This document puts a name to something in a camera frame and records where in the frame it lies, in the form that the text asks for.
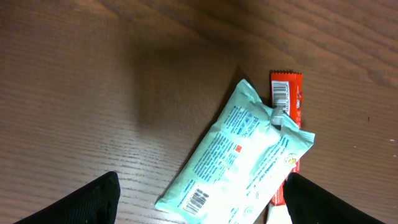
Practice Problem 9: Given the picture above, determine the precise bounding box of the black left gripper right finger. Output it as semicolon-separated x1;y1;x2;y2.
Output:
284;172;383;224

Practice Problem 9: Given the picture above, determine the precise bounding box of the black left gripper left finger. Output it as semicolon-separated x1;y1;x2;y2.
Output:
16;171;121;224

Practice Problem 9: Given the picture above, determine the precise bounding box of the mint green wipes pack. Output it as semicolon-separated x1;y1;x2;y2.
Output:
155;80;315;223

